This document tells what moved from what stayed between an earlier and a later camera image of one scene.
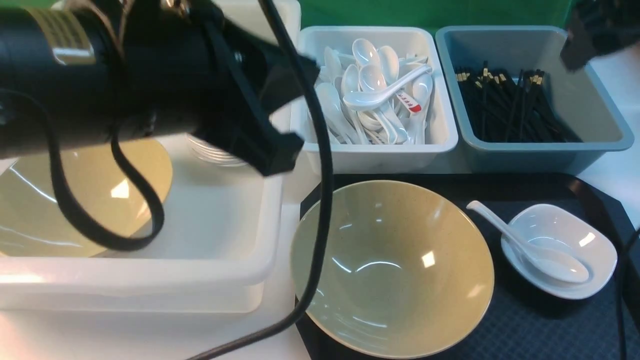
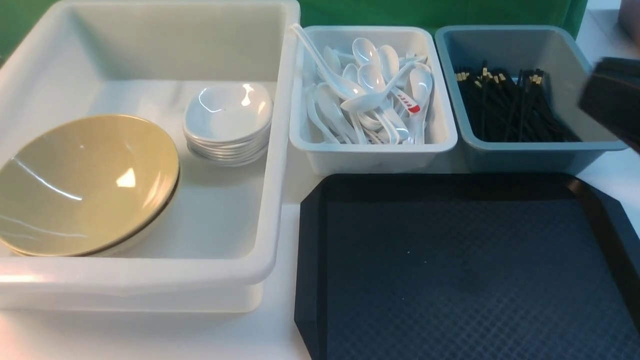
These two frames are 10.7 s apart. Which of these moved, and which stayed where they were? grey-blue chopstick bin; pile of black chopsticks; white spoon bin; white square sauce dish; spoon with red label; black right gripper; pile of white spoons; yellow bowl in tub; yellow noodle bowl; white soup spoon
Moved: white square sauce dish; yellow noodle bowl; black right gripper; white soup spoon
Stayed: yellow bowl in tub; pile of black chopsticks; pile of white spoons; white spoon bin; spoon with red label; grey-blue chopstick bin
